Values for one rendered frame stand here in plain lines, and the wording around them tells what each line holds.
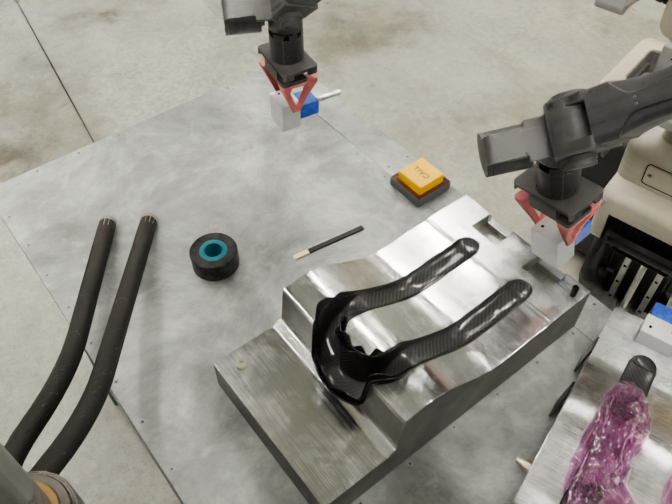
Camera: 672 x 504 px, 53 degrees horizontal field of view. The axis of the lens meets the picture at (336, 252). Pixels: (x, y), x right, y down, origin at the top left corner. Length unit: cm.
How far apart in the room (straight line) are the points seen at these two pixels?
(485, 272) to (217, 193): 53
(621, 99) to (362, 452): 52
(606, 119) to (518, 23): 262
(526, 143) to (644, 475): 43
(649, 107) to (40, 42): 296
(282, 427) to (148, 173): 63
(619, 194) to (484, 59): 181
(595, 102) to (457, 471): 51
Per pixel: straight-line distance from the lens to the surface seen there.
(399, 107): 279
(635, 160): 136
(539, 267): 111
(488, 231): 115
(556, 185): 92
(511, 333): 100
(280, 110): 122
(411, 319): 97
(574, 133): 80
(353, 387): 94
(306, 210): 124
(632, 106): 77
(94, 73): 314
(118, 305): 105
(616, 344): 108
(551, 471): 93
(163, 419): 103
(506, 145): 85
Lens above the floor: 170
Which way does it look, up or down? 50 degrees down
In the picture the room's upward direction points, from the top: straight up
